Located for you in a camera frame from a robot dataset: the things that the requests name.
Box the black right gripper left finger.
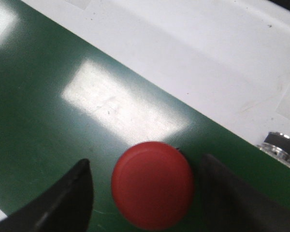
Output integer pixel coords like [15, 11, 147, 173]
[0, 159, 94, 232]

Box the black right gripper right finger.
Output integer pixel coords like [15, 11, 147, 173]
[198, 154, 290, 232]

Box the red mushroom push button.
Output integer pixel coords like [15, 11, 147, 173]
[111, 142, 194, 231]

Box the green conveyor belt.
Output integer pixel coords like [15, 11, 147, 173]
[0, 0, 290, 232]

